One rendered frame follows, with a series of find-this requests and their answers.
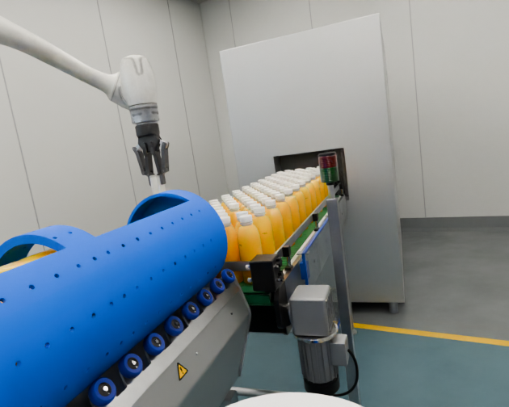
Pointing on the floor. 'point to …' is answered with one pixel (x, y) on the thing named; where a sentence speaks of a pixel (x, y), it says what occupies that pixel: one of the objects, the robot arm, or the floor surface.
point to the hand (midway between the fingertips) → (157, 185)
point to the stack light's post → (342, 291)
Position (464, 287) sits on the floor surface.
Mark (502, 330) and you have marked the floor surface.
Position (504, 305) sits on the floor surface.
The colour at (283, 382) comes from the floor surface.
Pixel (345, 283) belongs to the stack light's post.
